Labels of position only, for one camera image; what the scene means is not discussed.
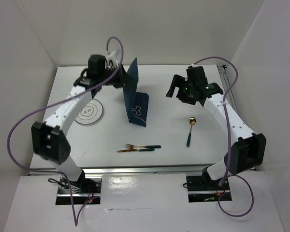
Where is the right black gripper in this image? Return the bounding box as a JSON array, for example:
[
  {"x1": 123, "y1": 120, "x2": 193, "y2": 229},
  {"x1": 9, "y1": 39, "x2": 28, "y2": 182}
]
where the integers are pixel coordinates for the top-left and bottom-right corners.
[{"x1": 166, "y1": 74, "x2": 197, "y2": 105}]

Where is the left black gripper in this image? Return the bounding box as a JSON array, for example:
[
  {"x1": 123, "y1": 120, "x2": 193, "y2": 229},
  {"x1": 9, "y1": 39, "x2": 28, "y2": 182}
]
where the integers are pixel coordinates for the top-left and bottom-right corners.
[{"x1": 99, "y1": 64, "x2": 135, "y2": 89}]

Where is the dark blue cloth placemat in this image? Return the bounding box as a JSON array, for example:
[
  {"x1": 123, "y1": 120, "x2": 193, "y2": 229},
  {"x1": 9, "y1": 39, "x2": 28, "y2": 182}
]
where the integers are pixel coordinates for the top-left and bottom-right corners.
[{"x1": 123, "y1": 58, "x2": 149, "y2": 127}]

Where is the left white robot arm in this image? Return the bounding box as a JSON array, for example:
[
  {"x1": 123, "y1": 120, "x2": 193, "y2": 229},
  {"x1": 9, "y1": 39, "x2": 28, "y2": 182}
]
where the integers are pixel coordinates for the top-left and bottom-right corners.
[{"x1": 31, "y1": 51, "x2": 132, "y2": 193}]

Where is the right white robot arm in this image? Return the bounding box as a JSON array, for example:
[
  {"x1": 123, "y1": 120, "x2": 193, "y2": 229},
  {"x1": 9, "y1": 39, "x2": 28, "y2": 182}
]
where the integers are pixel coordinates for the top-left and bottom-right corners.
[{"x1": 166, "y1": 66, "x2": 266, "y2": 189}]

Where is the white round plate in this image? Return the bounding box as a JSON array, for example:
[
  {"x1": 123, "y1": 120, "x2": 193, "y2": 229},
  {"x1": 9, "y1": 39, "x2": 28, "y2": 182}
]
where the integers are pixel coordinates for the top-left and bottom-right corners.
[{"x1": 75, "y1": 99, "x2": 104, "y2": 125}]

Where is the gold spoon green handle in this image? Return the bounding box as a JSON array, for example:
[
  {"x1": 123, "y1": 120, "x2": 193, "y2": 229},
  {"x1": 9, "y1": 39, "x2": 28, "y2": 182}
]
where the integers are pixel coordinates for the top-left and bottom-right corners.
[{"x1": 186, "y1": 117, "x2": 196, "y2": 147}]

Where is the aluminium frame rail right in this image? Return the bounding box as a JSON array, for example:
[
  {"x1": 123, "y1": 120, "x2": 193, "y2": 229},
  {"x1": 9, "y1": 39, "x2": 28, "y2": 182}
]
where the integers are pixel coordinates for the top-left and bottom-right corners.
[{"x1": 217, "y1": 64, "x2": 254, "y2": 165}]

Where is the aluminium frame rail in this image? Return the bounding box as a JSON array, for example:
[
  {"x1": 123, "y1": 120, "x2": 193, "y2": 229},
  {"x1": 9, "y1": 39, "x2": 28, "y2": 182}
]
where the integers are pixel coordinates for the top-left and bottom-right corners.
[
  {"x1": 29, "y1": 164, "x2": 256, "y2": 176},
  {"x1": 217, "y1": 64, "x2": 254, "y2": 165}
]

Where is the gold fork green handle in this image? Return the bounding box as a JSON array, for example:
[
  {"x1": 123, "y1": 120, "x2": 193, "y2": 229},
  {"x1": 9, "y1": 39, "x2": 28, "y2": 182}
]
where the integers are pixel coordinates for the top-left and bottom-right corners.
[{"x1": 124, "y1": 144, "x2": 161, "y2": 149}]

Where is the gold knife green handle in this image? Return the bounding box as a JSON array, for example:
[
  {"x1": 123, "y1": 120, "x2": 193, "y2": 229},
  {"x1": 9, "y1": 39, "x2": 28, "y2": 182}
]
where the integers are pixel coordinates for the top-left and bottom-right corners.
[{"x1": 117, "y1": 148, "x2": 155, "y2": 153}]

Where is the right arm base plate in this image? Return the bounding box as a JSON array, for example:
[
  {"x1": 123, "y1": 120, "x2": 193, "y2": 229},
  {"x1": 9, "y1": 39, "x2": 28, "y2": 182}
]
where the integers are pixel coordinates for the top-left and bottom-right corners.
[{"x1": 182, "y1": 176, "x2": 232, "y2": 203}]

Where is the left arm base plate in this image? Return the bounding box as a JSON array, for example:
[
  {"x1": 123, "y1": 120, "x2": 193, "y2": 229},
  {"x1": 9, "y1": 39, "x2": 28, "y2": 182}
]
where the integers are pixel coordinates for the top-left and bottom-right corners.
[{"x1": 48, "y1": 176, "x2": 102, "y2": 205}]

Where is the aluminium frame rail front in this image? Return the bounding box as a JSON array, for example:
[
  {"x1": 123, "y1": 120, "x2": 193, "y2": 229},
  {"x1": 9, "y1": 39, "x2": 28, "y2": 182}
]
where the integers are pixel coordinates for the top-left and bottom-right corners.
[{"x1": 29, "y1": 164, "x2": 256, "y2": 176}]

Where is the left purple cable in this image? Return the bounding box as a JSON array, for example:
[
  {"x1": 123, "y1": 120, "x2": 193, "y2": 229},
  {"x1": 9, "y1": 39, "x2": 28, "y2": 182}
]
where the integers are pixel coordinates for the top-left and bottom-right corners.
[{"x1": 6, "y1": 36, "x2": 125, "y2": 227}]

